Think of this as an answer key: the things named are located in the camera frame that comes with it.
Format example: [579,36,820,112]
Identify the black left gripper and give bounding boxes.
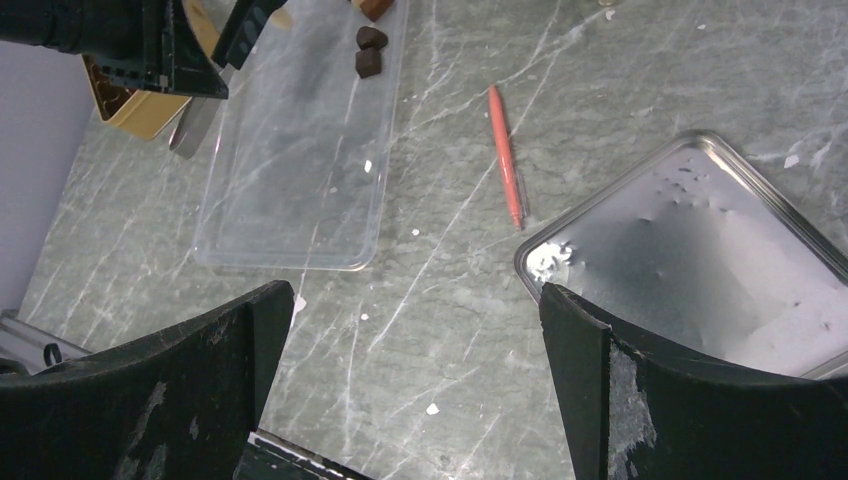
[1,1,229,99]

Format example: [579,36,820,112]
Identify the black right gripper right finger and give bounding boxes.
[538,283,847,479]

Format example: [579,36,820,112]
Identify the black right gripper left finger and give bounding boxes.
[1,280,295,479]

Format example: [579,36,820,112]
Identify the gold chocolate tin box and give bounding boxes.
[82,0,219,141]

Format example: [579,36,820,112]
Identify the black metal tongs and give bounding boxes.
[169,0,287,159]

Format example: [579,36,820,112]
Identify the dark heart chocolate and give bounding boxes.
[355,26,389,51]

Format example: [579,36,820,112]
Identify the brown chocolate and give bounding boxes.
[350,0,394,22]

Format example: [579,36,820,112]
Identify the silver tin lid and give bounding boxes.
[514,130,847,379]

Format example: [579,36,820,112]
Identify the clear plastic tray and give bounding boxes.
[193,1,408,271]

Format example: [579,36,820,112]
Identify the red pen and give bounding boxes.
[487,85,526,231]

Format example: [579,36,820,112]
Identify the aluminium frame rail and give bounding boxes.
[1,310,89,375]

